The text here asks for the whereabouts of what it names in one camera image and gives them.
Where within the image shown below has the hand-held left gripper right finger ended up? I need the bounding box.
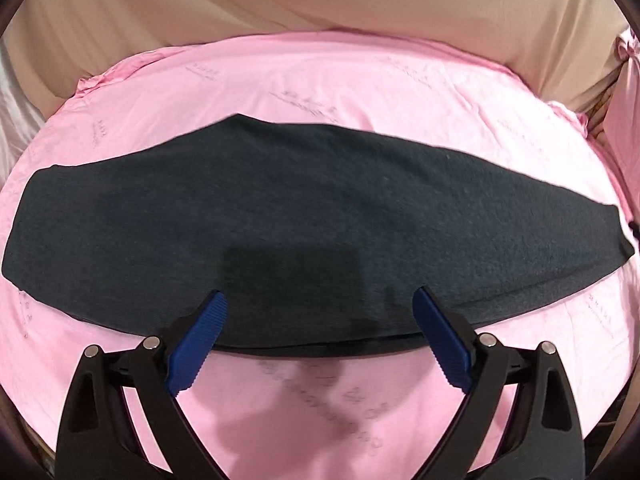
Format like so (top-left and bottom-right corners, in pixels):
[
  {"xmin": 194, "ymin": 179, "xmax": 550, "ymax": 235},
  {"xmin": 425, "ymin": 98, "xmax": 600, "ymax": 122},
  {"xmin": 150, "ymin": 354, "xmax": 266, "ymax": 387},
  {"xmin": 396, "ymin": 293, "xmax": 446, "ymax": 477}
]
[{"xmin": 411, "ymin": 286, "xmax": 585, "ymax": 480}]

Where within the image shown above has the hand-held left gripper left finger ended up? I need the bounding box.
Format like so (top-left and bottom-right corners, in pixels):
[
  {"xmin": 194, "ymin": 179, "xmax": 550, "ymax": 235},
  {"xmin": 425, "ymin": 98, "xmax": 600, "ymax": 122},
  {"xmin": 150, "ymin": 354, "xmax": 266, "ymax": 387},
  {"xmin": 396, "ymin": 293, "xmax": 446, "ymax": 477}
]
[{"xmin": 56, "ymin": 290, "xmax": 229, "ymax": 480}]

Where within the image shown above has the pink printed bedsheet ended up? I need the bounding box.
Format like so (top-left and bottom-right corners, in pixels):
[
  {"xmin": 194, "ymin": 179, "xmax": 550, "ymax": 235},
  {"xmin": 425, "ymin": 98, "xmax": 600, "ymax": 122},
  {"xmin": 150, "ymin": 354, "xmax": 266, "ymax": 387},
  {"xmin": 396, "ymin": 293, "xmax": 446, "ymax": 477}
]
[{"xmin": 0, "ymin": 30, "xmax": 637, "ymax": 480}]

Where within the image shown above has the pink cloth bundle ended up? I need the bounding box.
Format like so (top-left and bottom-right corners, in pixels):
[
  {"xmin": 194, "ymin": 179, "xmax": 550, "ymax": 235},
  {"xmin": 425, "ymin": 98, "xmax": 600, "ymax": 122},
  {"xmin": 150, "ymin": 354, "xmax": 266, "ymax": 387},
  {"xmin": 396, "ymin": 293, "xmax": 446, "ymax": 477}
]
[{"xmin": 601, "ymin": 27, "xmax": 640, "ymax": 221}]

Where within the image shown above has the white satin cloth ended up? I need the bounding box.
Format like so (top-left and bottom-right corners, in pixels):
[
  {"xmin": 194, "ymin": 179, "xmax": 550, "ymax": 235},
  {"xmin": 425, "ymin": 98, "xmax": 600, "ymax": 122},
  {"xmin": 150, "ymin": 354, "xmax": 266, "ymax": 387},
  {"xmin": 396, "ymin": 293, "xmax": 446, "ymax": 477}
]
[{"xmin": 0, "ymin": 35, "xmax": 53, "ymax": 163}]

